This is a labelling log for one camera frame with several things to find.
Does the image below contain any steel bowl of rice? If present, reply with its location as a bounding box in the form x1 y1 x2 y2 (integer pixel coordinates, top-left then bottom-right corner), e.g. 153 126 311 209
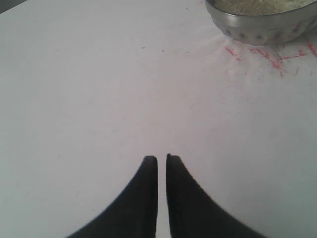
205 0 317 46

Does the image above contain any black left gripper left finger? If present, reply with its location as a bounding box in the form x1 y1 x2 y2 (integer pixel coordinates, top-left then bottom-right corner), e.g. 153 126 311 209
69 156 158 238

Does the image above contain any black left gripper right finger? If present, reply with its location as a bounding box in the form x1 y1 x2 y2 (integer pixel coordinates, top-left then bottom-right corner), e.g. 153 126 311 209
166 154 264 238

